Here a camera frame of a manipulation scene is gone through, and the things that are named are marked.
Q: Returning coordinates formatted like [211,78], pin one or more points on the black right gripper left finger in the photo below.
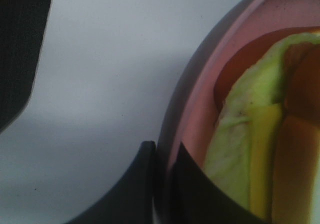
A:
[131,199]

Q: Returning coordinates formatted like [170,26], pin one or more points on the sandwich with lettuce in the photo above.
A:
[264,153]

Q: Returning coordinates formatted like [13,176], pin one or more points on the white microwave oven body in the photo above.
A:
[22,28]

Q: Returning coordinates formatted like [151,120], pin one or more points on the pink round plate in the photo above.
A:
[192,111]

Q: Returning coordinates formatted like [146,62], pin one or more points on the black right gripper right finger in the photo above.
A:
[195,199]

